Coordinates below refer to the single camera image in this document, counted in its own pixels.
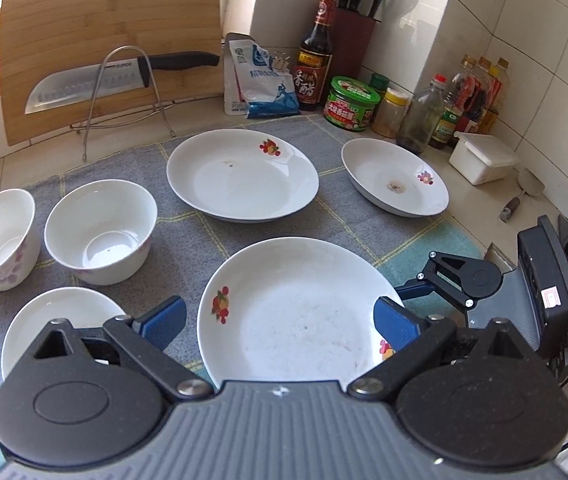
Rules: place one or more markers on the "yellow-lidded spice jar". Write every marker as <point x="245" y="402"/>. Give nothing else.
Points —
<point x="389" y="115"/>

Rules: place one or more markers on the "small green-capped jar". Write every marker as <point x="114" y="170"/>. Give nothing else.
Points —
<point x="379" y="82"/>

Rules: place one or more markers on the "white pouch with blue logo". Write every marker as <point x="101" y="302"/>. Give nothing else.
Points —
<point x="241" y="70"/>

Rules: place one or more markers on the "small bottle with green label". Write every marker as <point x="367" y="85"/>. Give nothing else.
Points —
<point x="446" y="127"/>

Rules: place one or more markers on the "white plate with brown stain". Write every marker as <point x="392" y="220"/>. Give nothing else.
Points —
<point x="389" y="175"/>

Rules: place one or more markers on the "white plate with red flower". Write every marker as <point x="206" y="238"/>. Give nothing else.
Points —
<point x="234" y="180"/>

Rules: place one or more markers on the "metal binder clip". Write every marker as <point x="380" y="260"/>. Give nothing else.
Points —
<point x="280" y="60"/>

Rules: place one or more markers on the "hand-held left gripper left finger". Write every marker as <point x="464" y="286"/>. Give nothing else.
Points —
<point x="166" y="321"/>

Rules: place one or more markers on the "large white flower-print plate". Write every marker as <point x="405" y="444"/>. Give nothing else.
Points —
<point x="289" y="310"/>

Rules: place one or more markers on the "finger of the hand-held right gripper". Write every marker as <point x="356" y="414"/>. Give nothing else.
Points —
<point x="444" y="280"/>

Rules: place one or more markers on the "metal scraper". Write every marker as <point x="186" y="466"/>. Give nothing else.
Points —
<point x="531" y="185"/>

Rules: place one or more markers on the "green lidded sauce tub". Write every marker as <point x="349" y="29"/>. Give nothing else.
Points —
<point x="351" y="105"/>

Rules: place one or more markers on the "clear glass bottle red cap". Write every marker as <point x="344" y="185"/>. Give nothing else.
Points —
<point x="421" y="115"/>

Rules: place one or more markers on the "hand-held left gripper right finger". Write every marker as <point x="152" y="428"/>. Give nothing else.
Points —
<point x="396" y="322"/>

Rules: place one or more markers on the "small white dish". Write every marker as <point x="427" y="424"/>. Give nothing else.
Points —
<point x="48" y="315"/>

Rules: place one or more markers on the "plain white bowl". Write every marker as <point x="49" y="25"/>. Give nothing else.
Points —
<point x="98" y="225"/>

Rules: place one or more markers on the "yellow-capped oil bottle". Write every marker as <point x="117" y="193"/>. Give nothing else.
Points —
<point x="496" y="90"/>

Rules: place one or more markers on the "white plastic box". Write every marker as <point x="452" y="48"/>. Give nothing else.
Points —
<point x="484" y="160"/>

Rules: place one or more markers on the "santoku kitchen knife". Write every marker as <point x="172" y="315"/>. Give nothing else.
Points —
<point x="78" y="90"/>

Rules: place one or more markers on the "bamboo cutting board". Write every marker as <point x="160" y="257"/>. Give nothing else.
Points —
<point x="88" y="20"/>

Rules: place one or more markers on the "dark red knife block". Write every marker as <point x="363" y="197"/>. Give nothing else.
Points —
<point x="354" y="45"/>

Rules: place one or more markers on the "blue and white packet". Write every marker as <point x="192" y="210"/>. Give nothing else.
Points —
<point x="276" y="97"/>

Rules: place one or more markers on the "grey teal checked towel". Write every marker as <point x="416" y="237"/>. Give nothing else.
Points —
<point x="188" y="250"/>

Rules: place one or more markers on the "dark vinegar bottle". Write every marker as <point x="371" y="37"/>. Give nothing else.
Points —
<point x="314" y="60"/>

